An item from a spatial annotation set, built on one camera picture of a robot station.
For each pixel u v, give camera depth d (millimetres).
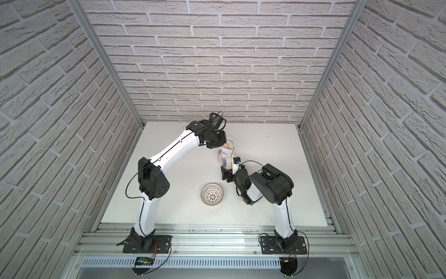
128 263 698
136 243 643
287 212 574
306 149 1127
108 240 1266
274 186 532
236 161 837
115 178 978
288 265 706
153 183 518
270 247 724
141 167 540
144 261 717
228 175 870
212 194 874
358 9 686
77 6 697
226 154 859
